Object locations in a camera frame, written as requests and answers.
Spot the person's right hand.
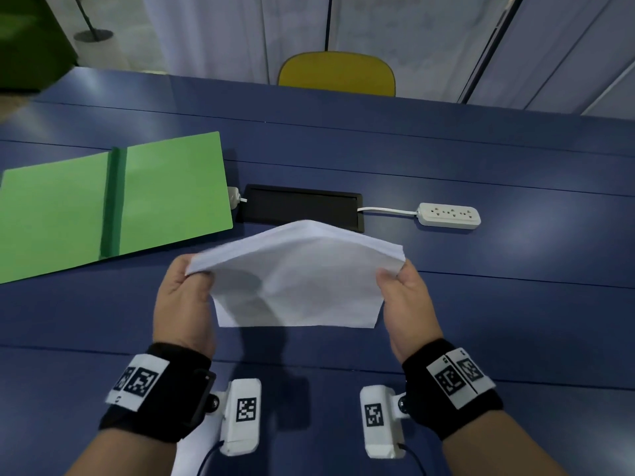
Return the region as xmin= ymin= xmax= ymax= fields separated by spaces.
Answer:
xmin=376 ymin=260 xmax=444 ymax=365

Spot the white curtain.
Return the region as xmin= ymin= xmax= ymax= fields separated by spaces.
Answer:
xmin=141 ymin=0 xmax=635 ymax=117

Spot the white power strip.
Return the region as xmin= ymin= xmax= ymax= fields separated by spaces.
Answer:
xmin=416 ymin=202 xmax=482 ymax=230

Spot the green folder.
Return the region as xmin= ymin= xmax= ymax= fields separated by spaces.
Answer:
xmin=0 ymin=131 xmax=234 ymax=286

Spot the black right wrist strap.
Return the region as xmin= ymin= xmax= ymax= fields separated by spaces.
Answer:
xmin=400 ymin=338 xmax=505 ymax=442

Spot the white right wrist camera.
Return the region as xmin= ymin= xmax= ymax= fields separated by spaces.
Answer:
xmin=359 ymin=385 xmax=411 ymax=460

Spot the green potted plant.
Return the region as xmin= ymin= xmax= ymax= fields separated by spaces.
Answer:
xmin=71 ymin=0 xmax=100 ymax=38

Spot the yellow chair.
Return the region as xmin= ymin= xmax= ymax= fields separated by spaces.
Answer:
xmin=277 ymin=51 xmax=397 ymax=98

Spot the white power strip cable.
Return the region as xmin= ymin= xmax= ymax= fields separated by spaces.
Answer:
xmin=357 ymin=206 xmax=420 ymax=216

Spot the thick black partition post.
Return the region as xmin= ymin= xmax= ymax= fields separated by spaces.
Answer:
xmin=458 ymin=0 xmax=527 ymax=104

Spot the green sofa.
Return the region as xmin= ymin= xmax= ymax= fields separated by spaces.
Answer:
xmin=0 ymin=0 xmax=79 ymax=93

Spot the person's left hand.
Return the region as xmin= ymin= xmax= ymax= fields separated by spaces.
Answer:
xmin=152 ymin=253 xmax=218 ymax=360

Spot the person's right forearm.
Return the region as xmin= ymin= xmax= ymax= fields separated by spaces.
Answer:
xmin=441 ymin=411 xmax=569 ymax=476

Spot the pile of white papers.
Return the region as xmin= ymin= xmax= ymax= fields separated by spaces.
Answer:
xmin=185 ymin=219 xmax=406 ymax=330

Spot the white plant pot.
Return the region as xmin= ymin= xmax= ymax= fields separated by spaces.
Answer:
xmin=73 ymin=29 xmax=131 ymax=71

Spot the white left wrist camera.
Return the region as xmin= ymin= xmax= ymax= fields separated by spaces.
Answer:
xmin=207 ymin=377 xmax=263 ymax=457

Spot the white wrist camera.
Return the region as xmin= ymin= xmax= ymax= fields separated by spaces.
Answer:
xmin=359 ymin=385 xmax=411 ymax=460
xmin=207 ymin=377 xmax=263 ymax=457

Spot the black left wrist strap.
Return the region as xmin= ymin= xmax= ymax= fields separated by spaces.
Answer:
xmin=98 ymin=341 xmax=218 ymax=444

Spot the black wrist strap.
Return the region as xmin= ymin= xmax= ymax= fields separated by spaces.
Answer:
xmin=400 ymin=338 xmax=505 ymax=442
xmin=98 ymin=341 xmax=218 ymax=444

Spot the person's left forearm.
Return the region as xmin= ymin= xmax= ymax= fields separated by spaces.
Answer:
xmin=64 ymin=426 xmax=177 ymax=476

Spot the black table cable hatch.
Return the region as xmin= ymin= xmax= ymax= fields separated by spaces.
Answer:
xmin=243 ymin=184 xmax=366 ymax=233

